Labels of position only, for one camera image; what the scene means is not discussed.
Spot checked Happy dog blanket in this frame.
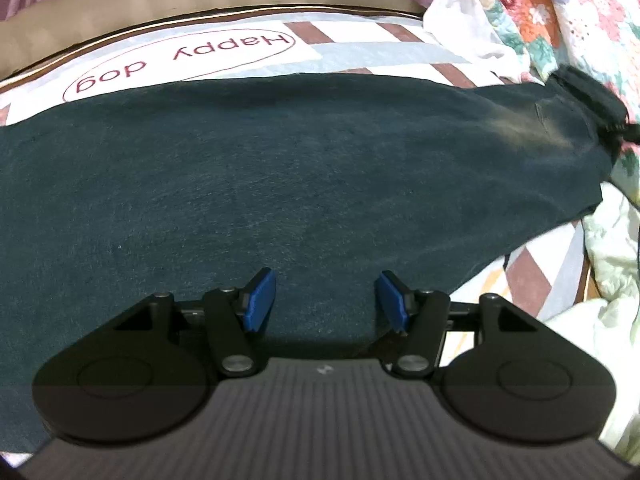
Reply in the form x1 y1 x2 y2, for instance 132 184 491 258
1 11 598 321

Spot floral patterned quilt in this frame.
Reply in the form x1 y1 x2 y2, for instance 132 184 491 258
480 0 639 464

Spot beige mattress edge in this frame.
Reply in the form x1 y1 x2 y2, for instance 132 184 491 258
0 0 426 82

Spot dark blue denim jeans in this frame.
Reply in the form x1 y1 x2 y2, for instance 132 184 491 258
1 66 628 453

